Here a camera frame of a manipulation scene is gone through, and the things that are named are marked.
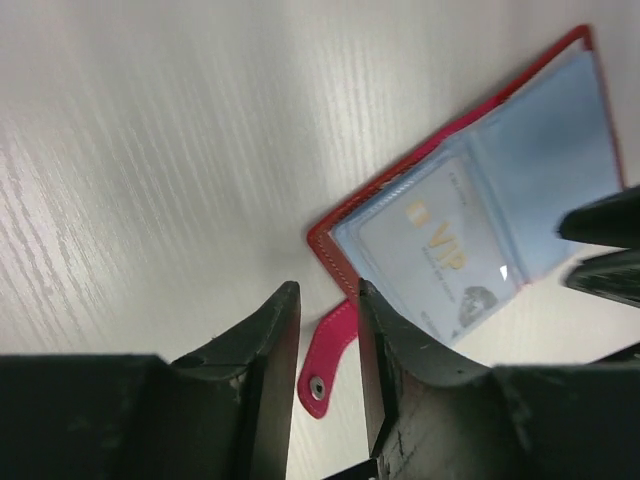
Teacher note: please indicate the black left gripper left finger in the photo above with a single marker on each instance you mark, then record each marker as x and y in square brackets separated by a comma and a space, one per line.
[222, 411]

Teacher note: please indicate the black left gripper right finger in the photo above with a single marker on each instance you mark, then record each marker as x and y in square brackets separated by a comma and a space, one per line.
[432, 413]

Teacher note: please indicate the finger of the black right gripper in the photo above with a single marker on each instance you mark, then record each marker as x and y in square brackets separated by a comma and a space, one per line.
[611, 221]
[613, 276]

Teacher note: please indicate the white VIP card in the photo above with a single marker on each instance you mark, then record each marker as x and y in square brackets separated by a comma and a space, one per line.
[432, 252]

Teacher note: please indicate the red leather card holder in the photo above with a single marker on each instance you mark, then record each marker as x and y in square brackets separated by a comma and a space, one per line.
[538, 148]

